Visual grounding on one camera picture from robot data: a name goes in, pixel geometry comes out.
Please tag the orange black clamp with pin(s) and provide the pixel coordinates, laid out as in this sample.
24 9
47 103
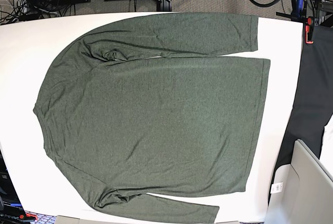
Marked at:
309 26

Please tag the green long-sleeve shirt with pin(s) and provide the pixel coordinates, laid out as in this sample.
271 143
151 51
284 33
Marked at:
140 111

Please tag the orange black box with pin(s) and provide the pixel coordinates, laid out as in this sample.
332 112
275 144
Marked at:
11 207

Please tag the blue handled tool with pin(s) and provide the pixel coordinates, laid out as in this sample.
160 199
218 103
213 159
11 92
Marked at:
299 6

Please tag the beige plastic bin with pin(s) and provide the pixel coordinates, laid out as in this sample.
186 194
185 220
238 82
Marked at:
302 190

